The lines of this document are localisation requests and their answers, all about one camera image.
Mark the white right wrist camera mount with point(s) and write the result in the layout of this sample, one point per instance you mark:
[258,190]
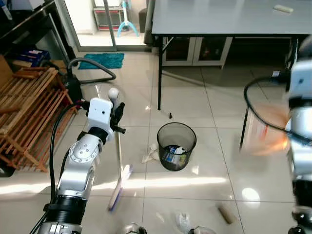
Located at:
[302,78]

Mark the black vacuum cleaner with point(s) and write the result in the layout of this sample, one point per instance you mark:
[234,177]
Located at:
[73,90]

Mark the clear plastic wrapper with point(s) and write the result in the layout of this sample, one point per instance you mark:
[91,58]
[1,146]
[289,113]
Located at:
[184,222]

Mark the black mesh waste bin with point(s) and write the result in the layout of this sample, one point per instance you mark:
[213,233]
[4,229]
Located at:
[176,134]

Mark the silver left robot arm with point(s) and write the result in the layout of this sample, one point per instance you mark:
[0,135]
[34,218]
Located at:
[78,165]

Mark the blue white packet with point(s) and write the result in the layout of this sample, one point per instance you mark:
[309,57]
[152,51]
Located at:
[174,155]

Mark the light blue mop stand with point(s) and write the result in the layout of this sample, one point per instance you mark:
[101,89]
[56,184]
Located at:
[127,22]

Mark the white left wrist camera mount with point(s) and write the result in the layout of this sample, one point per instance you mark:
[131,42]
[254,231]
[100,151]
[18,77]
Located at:
[99,113]

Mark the blue cardboard box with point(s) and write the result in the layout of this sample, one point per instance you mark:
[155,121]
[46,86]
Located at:
[33,56]

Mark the teal floor mat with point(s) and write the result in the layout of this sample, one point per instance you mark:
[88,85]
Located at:
[102,60]

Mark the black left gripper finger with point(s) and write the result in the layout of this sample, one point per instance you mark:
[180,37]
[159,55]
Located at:
[113,108]
[121,110]

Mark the grey table with black legs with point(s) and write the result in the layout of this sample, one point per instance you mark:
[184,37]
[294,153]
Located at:
[224,17]

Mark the small white cloth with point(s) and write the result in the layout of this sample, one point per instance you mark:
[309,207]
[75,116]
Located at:
[283,9]

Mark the black shelf unit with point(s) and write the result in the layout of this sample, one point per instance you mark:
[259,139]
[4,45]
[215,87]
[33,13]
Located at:
[29,24]

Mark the white glass-door cabinet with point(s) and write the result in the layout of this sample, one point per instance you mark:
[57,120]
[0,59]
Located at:
[195,50]

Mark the white broom with purple bristles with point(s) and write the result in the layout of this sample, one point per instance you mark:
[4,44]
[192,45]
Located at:
[118,187]

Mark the crumpled white paper scrap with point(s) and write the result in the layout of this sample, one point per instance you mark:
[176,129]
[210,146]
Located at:
[149,156]

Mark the wooden slatted rack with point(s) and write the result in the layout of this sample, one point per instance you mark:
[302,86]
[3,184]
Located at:
[29,117]

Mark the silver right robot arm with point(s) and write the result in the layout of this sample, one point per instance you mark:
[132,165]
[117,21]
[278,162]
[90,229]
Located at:
[302,146]

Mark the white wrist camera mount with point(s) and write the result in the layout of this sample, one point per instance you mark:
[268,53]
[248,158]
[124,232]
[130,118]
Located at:
[302,78]
[99,113]

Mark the brown cardboard tube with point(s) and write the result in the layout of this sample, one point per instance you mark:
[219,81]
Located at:
[227,213]

